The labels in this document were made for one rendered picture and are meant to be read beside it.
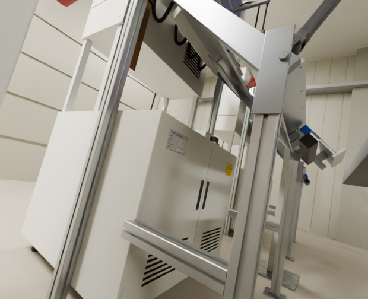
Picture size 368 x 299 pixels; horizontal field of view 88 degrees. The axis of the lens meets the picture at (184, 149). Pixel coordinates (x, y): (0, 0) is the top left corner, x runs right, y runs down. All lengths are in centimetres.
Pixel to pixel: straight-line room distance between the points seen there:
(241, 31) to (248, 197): 38
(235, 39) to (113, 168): 49
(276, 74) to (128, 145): 42
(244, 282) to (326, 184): 344
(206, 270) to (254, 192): 16
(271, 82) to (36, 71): 265
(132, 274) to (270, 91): 54
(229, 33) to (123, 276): 66
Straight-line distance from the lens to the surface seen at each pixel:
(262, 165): 34
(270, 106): 37
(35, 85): 279
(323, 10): 118
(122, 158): 60
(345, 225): 361
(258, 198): 34
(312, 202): 374
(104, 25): 106
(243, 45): 52
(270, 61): 41
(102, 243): 64
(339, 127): 394
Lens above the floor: 46
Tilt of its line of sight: 7 degrees up
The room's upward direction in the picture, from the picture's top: 12 degrees clockwise
